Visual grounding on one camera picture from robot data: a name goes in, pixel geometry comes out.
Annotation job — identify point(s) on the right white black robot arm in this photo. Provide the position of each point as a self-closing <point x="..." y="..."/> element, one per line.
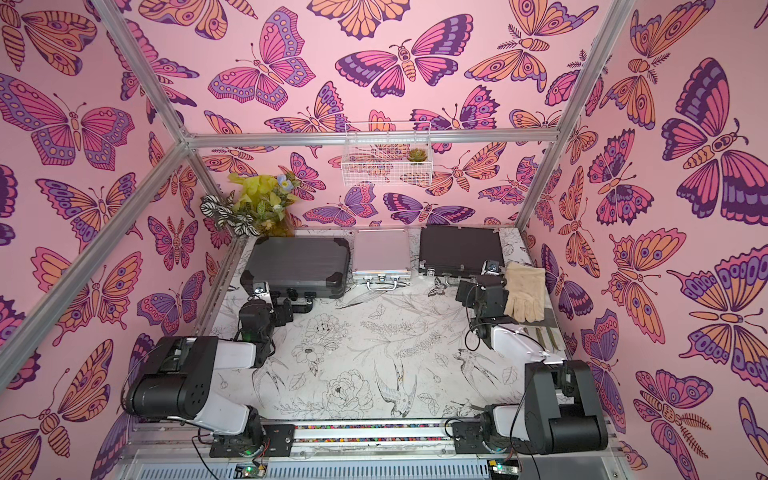
<point x="558" y="410"/>

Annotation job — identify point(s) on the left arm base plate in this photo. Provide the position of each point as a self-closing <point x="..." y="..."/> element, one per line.
<point x="258" y="440"/>

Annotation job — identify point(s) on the small green succulent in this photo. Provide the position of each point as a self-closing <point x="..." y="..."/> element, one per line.
<point x="417" y="155"/>

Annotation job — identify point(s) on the green artificial plant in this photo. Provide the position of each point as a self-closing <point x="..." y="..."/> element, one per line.
<point x="265" y="198"/>

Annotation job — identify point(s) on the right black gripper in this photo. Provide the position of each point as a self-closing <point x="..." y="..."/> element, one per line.
<point x="468" y="294"/>

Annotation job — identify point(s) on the large black poker case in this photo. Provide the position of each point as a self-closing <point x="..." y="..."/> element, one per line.
<point x="298" y="268"/>

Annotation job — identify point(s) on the cream work glove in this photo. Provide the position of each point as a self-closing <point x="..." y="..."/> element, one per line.
<point x="526" y="293"/>

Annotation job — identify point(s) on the white wire basket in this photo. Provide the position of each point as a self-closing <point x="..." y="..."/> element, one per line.
<point x="376" y="152"/>

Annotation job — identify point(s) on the aluminium front rail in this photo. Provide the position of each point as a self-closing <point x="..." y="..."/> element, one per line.
<point x="364" y="449"/>

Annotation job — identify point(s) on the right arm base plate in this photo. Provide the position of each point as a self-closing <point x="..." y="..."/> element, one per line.
<point x="476" y="435"/>

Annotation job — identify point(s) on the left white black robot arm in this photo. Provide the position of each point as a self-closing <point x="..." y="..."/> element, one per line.
<point x="175" y="382"/>

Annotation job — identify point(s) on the small silver poker case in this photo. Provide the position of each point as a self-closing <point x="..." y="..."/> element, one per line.
<point x="381" y="259"/>

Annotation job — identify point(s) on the striped leaf plant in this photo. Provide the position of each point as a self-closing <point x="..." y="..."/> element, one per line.
<point x="224" y="212"/>

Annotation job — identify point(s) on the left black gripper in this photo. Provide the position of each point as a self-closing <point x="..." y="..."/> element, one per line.
<point x="278" y="313"/>

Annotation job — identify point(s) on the yellow glass vase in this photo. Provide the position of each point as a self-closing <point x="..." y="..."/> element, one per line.
<point x="283" y="228"/>

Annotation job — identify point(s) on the black aluminium poker case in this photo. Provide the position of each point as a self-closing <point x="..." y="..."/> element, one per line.
<point x="457" y="251"/>

